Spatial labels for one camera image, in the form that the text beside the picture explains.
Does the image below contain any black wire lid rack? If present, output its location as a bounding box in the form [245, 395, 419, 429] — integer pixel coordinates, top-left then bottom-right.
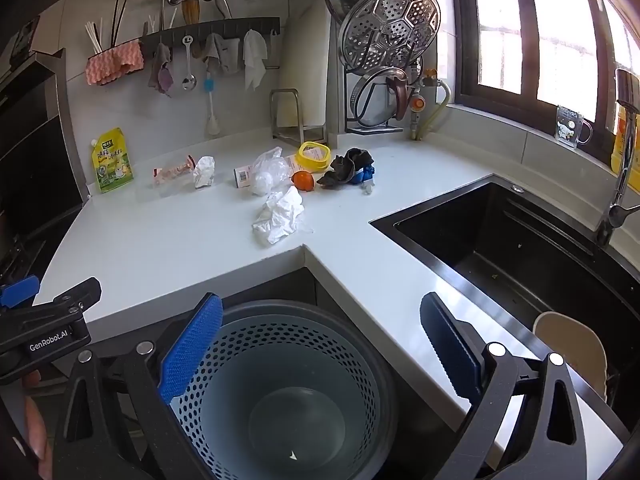
[342, 60, 426, 135]

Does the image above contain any black kitchen appliance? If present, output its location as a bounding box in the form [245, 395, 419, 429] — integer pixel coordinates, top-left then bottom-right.
[0, 49, 88, 281]

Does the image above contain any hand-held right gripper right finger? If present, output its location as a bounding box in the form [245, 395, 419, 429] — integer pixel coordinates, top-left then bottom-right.
[419, 291, 590, 480]

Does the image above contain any grey perforated trash bin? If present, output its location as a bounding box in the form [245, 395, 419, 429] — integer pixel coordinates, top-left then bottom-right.
[170, 300, 401, 480]

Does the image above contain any pink wavy dishcloth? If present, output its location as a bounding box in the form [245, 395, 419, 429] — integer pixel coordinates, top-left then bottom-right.
[85, 40, 145, 86]

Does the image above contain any pink snack wrapper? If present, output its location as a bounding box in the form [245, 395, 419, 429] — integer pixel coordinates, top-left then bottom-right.
[151, 154, 197, 187]

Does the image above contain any small crumpled white tissue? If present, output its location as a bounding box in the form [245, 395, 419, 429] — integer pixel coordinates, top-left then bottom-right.
[192, 156, 216, 190]

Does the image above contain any dark brown cloth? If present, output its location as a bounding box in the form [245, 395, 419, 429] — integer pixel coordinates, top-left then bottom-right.
[316, 148, 375, 189]

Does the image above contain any blue white bottle brush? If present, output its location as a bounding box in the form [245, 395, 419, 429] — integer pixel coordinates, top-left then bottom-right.
[204, 72, 221, 136]

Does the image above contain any small blue white object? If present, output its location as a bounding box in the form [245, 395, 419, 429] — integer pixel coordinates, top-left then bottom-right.
[357, 164, 377, 196]

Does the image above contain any steel sink faucet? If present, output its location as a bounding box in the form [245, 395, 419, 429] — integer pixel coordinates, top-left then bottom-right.
[594, 69, 640, 247]

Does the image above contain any white chopsticks bundle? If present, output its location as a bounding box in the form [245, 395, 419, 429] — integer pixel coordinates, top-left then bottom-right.
[84, 16, 104, 57]

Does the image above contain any small steel ladle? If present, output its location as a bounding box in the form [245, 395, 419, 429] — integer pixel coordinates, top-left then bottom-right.
[181, 35, 197, 92]

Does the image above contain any white dishcloth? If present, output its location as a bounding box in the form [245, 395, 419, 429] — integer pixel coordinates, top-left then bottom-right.
[243, 29, 268, 92]

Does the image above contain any dark framed window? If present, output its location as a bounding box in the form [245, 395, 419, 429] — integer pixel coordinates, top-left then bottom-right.
[447, 0, 640, 151]

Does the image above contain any glass pot lid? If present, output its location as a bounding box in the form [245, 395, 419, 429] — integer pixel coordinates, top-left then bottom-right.
[352, 66, 416, 128]

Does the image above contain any white cutting board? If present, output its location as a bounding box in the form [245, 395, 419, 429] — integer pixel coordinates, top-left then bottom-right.
[277, 0, 335, 128]

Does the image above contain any dark wall utensil rack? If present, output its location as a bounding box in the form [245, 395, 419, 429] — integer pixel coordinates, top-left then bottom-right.
[95, 16, 281, 61]

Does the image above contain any steel sink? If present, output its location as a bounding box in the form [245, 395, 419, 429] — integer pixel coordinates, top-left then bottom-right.
[369, 174, 640, 391]

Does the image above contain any gas valve with yellow hose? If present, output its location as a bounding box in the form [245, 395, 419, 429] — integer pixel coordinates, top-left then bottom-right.
[407, 67, 453, 142]

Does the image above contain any clear plastic bag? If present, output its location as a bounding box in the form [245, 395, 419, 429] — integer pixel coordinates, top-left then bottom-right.
[248, 147, 292, 197]

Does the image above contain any perforated steel steamer plate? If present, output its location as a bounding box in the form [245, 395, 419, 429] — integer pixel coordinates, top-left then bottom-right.
[338, 0, 442, 72]

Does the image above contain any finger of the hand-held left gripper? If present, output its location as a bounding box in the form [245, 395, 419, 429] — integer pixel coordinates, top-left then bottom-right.
[27, 277, 103, 325]
[0, 275, 42, 310]

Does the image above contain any grey base cabinet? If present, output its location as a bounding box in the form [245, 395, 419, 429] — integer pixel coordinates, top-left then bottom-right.
[80, 267, 321, 361]

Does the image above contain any person's left hand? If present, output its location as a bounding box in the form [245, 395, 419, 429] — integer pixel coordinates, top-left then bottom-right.
[20, 367, 55, 478]

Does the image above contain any grey dishcloth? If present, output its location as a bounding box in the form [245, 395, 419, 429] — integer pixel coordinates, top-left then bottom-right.
[202, 33, 241, 77]

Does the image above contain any clear cartoon glass mug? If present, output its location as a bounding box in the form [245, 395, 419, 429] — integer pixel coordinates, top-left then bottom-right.
[556, 105, 593, 150]

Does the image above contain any large crumpled white tissue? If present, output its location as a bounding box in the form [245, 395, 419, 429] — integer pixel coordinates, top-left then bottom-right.
[251, 186, 313, 246]

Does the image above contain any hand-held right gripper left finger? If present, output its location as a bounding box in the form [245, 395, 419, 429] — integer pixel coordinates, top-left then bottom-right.
[52, 292, 224, 480]

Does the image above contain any yellow green seasoning pouch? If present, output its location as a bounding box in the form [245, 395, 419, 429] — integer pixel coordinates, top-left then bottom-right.
[91, 127, 136, 194]

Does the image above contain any purple dishcloth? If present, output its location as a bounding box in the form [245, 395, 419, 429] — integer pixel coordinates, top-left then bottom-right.
[148, 42, 175, 97]

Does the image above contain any dark chopsticks bundle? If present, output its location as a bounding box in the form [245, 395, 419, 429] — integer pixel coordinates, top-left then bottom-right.
[110, 0, 129, 47]

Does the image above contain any steel cutting board rack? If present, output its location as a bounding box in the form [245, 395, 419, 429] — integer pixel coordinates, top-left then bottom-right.
[270, 88, 328, 145]

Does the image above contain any yellow oil bottle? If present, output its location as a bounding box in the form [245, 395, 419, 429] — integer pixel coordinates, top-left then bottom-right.
[610, 100, 640, 191]

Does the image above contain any yellow soap dish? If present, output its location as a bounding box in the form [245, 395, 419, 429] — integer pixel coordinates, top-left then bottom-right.
[295, 142, 332, 172]

